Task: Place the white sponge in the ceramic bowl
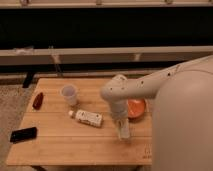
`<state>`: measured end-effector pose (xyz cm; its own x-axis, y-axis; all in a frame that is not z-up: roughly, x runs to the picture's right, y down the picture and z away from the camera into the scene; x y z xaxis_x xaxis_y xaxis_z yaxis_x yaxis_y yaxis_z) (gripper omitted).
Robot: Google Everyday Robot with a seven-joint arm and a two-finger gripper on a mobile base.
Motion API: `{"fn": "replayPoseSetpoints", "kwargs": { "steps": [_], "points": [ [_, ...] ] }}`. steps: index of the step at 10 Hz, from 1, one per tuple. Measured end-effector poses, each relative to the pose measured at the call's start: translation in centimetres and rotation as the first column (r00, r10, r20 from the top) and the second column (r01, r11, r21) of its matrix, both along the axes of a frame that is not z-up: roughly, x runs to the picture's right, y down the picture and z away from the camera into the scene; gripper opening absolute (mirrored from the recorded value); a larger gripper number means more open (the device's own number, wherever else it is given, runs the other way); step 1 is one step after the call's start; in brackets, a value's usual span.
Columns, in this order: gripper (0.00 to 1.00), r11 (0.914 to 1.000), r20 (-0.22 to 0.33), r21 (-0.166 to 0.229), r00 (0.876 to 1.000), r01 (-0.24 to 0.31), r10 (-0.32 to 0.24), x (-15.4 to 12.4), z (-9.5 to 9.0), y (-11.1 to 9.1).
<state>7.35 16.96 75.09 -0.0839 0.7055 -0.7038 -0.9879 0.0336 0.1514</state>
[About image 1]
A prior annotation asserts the white sponge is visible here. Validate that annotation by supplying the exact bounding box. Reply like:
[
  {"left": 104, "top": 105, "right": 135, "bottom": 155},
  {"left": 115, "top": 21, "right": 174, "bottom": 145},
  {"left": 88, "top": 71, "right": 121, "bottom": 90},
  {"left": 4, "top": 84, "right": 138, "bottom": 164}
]
[{"left": 118, "top": 120, "right": 130, "bottom": 139}]

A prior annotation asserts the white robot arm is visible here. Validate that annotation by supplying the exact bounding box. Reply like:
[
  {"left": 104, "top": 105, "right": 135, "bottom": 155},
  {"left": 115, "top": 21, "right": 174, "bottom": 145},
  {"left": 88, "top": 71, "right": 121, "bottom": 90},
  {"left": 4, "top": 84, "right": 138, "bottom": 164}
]
[{"left": 100, "top": 55, "right": 213, "bottom": 171}]

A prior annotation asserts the orange ceramic bowl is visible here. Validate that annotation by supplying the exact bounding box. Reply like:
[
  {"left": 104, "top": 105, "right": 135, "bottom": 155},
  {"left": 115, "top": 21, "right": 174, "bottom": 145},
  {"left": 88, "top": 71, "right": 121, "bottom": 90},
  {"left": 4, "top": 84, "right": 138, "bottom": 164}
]
[{"left": 127, "top": 99, "right": 146, "bottom": 119}]

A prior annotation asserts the white plastic bottle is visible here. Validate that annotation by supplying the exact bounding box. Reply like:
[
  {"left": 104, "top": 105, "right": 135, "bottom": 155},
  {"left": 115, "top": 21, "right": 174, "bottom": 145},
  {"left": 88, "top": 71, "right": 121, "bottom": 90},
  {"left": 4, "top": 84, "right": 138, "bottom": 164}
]
[{"left": 68, "top": 110, "right": 103, "bottom": 127}]

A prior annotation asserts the wooden table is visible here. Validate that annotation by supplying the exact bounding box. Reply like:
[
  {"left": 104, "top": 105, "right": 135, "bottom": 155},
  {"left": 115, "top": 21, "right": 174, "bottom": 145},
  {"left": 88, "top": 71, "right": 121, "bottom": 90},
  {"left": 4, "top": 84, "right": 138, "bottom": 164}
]
[{"left": 7, "top": 78, "right": 152, "bottom": 166}]

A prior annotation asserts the translucent plastic cup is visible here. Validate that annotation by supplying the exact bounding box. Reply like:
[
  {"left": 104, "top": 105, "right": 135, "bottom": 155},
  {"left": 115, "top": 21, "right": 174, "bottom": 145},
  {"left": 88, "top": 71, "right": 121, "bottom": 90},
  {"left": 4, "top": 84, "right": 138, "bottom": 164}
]
[{"left": 60, "top": 85, "right": 77, "bottom": 106}]

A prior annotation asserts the dark red snack bar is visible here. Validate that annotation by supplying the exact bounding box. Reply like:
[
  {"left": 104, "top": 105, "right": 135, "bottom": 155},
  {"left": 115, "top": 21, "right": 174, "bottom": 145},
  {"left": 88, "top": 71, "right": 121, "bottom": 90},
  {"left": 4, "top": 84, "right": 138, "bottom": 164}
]
[{"left": 32, "top": 93, "right": 43, "bottom": 110}]

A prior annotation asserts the black rectangular device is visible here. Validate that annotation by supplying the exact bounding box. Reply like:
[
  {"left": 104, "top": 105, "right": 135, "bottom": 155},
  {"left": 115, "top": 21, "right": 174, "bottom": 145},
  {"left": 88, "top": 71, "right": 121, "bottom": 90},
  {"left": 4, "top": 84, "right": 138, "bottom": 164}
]
[{"left": 10, "top": 127, "right": 37, "bottom": 143}]

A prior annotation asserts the grey wall rail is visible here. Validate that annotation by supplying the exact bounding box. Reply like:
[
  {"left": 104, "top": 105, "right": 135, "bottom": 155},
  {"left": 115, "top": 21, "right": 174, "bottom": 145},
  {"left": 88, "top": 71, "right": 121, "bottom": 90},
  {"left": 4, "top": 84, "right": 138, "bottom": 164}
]
[{"left": 0, "top": 46, "right": 213, "bottom": 66}]

